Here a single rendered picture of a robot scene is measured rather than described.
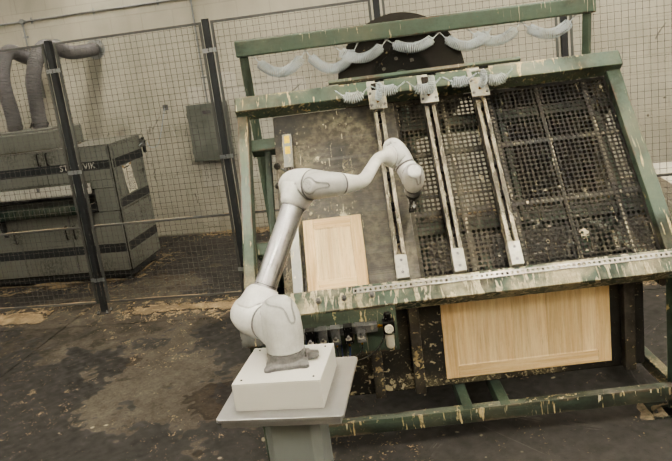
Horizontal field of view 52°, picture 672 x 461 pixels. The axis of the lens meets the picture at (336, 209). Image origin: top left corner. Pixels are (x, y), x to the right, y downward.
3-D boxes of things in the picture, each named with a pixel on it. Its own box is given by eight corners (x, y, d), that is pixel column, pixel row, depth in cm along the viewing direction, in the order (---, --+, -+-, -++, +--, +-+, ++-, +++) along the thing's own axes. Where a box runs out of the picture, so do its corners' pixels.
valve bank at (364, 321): (300, 373, 334) (293, 327, 328) (301, 360, 347) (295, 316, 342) (402, 361, 332) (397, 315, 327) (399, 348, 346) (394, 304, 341)
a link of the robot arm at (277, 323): (281, 360, 268) (273, 307, 264) (255, 350, 282) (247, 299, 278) (313, 345, 278) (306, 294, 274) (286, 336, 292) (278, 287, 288)
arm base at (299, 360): (319, 366, 271) (317, 353, 270) (263, 373, 271) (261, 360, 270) (319, 348, 289) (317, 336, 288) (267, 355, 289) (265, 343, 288)
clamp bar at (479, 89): (506, 270, 347) (513, 252, 326) (464, 80, 399) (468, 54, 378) (526, 267, 347) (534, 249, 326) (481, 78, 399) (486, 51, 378)
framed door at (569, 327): (446, 377, 378) (447, 379, 376) (437, 283, 366) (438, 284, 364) (610, 358, 375) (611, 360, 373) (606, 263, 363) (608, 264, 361)
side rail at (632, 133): (658, 257, 351) (665, 248, 341) (601, 82, 399) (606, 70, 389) (673, 255, 350) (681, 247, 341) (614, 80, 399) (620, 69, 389)
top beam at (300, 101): (238, 121, 399) (234, 112, 390) (237, 107, 404) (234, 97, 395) (618, 74, 393) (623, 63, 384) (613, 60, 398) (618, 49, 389)
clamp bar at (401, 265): (393, 283, 349) (393, 266, 327) (366, 92, 401) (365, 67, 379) (413, 281, 349) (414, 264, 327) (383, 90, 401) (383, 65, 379)
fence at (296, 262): (294, 296, 350) (293, 293, 347) (282, 138, 392) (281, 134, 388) (304, 294, 350) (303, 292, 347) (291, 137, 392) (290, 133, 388)
